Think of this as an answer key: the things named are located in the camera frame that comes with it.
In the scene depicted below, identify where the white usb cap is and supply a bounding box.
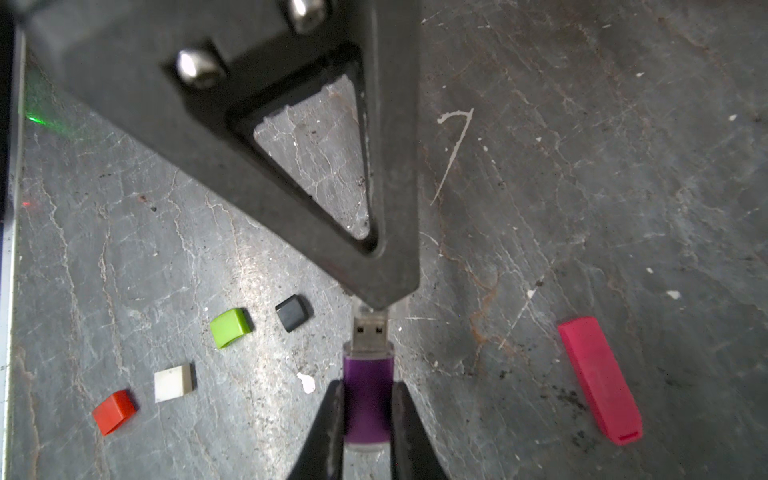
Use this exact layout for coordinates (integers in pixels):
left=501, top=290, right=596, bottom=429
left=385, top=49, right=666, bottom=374
left=154, top=363, right=194, bottom=404

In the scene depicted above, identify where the black usb cap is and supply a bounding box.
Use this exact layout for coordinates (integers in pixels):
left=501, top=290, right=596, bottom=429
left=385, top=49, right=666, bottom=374
left=275, top=294, right=313, bottom=333

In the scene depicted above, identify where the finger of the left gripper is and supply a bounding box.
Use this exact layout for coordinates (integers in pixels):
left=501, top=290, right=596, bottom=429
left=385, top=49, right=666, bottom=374
left=390, top=381, right=449, bottom=480

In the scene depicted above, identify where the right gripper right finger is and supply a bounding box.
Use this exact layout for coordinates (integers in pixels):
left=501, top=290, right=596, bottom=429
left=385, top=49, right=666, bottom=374
left=287, top=380, right=345, bottom=480

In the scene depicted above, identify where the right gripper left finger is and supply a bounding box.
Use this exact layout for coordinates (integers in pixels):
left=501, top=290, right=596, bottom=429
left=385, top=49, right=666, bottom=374
left=11, top=1, right=421, bottom=309

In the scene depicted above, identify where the purple usb drive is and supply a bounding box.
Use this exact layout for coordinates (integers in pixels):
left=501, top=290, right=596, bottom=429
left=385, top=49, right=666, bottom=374
left=343, top=300, right=395, bottom=453

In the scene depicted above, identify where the green usb cap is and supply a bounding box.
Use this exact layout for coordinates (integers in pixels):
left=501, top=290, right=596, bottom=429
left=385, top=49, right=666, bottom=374
left=209, top=308, right=253, bottom=349

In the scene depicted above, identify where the pink usb drive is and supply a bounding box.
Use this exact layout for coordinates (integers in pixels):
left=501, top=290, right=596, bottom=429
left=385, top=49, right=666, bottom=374
left=558, top=317, right=643, bottom=445

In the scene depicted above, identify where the red usb cap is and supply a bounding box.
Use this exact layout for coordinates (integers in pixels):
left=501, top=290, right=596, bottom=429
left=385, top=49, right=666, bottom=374
left=92, top=389, right=138, bottom=436

